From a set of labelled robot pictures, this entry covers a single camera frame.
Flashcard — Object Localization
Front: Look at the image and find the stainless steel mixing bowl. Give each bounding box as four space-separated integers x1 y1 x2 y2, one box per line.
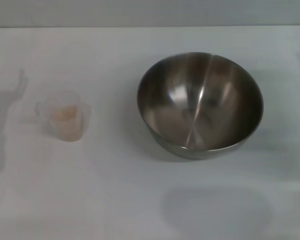
136 51 265 161

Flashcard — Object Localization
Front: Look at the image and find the clear plastic measuring cup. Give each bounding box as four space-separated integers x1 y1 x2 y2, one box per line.
34 90 92 143

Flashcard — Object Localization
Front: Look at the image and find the uncooked white rice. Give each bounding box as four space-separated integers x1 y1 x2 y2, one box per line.
52 105 80 141

